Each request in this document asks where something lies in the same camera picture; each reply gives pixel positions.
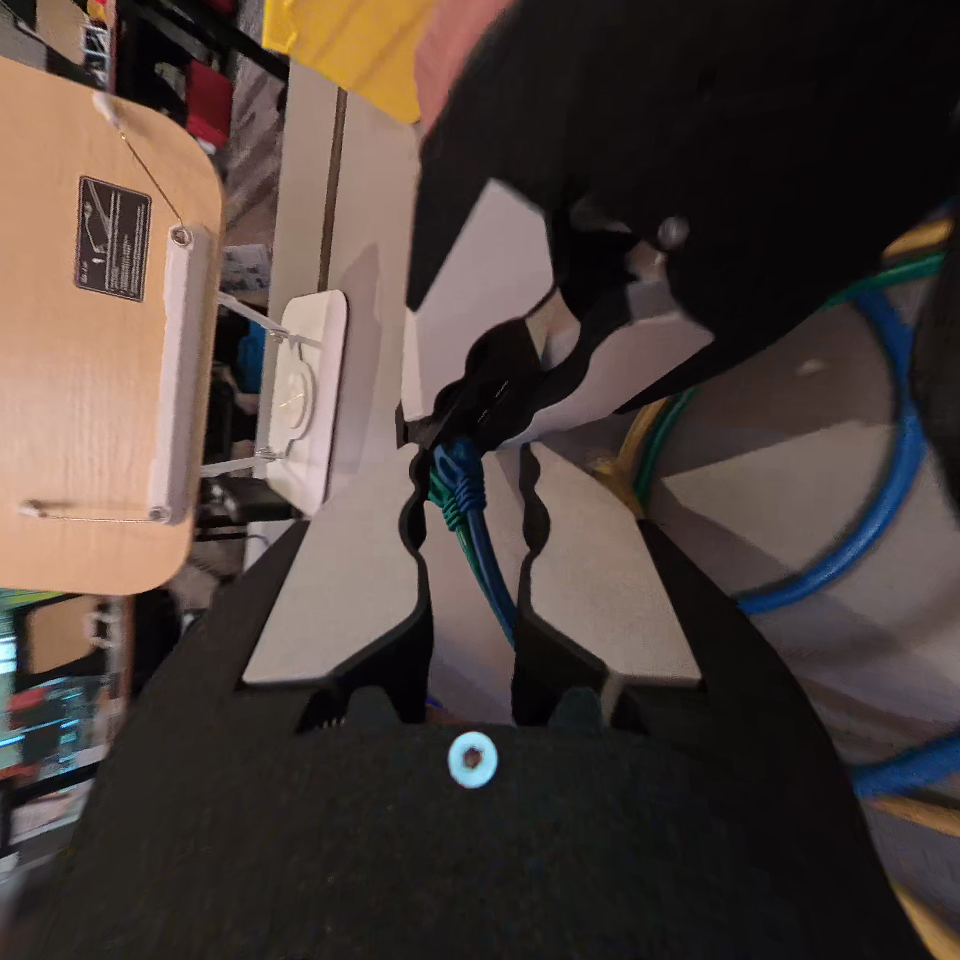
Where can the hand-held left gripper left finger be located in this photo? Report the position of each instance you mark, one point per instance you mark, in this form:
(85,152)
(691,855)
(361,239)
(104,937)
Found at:
(337,600)

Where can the wooden board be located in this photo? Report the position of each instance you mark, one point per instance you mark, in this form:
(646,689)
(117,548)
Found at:
(60,375)

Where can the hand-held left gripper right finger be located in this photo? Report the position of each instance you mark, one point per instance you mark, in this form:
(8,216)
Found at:
(600,600)

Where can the person's right hand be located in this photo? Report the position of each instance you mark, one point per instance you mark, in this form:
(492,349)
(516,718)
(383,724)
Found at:
(457,45)

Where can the white stand base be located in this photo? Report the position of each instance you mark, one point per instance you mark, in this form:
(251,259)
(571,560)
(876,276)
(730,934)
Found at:
(307,450)

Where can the black label sticker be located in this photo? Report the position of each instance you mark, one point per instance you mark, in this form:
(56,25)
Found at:
(112,240)

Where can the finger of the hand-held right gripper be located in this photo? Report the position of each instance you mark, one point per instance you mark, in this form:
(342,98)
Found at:
(637,352)
(487,262)

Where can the black metal rack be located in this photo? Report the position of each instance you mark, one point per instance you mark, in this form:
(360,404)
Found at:
(247,52)

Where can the yellow plastic bin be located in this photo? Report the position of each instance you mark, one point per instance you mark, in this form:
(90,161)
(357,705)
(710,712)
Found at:
(352,52)

